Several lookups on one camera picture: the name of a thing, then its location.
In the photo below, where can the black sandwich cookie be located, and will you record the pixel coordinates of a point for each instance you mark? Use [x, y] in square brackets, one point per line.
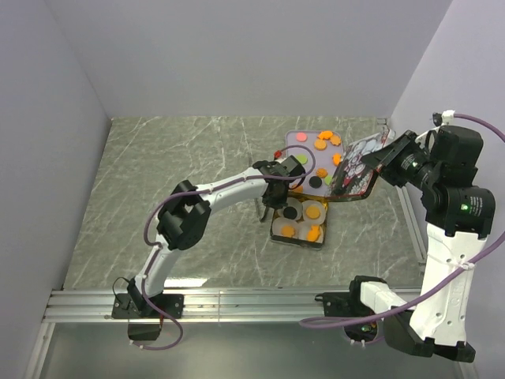
[290, 213]
[315, 182]

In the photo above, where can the gold cookie tin base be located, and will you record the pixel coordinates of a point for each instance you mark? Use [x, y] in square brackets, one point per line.
[295, 241]

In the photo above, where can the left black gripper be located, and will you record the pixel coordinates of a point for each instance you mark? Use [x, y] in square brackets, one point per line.
[276, 204]

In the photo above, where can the black sandwich cookie on tray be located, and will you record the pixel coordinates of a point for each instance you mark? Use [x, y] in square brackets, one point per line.
[315, 182]

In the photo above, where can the white paper cup front-right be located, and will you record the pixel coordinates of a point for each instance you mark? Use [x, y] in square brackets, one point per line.
[303, 228]

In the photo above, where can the orange chocolate chip cookie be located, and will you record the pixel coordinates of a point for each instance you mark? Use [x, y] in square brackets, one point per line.
[298, 189]

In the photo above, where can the gold tin lid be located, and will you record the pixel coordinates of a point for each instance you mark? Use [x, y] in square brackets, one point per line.
[353, 180]

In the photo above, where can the metal tongs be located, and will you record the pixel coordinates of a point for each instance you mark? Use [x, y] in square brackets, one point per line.
[262, 209]

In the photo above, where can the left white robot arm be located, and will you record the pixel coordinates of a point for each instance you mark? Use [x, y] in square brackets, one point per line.
[179, 223]

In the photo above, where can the white paper cup front-left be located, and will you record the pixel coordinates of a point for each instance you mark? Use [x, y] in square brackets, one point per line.
[279, 222]

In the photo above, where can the orange pumpkin cookie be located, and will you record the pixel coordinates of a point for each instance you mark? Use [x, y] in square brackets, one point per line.
[314, 233]
[336, 159]

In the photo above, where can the orange swirl cookie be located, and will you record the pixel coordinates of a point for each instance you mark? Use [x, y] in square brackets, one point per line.
[321, 173]

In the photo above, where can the orange round cookie top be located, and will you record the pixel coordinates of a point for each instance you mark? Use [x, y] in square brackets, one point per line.
[320, 144]

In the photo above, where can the lavender plastic tray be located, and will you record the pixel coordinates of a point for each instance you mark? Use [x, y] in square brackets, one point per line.
[316, 159]

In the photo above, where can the orange round dotted cookie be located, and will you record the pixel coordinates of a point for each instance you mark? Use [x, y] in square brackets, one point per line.
[313, 212]

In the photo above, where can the pink round cookie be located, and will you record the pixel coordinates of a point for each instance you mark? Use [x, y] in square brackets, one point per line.
[301, 137]

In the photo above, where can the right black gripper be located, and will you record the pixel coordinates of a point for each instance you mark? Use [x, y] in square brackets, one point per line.
[379, 158]

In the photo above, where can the green round cookie left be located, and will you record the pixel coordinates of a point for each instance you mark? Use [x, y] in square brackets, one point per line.
[302, 159]

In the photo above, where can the aluminium rail frame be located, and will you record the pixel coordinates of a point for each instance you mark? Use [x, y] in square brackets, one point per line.
[244, 294]

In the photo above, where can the orange fish cookie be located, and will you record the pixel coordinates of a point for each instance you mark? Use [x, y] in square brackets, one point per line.
[325, 135]

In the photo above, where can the white paper cup back-right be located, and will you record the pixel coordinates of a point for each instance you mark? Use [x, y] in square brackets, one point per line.
[322, 208]

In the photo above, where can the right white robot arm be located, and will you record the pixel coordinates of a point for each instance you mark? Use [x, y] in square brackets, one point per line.
[441, 163]

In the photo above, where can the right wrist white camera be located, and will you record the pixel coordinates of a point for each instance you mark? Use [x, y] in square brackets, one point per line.
[444, 118]

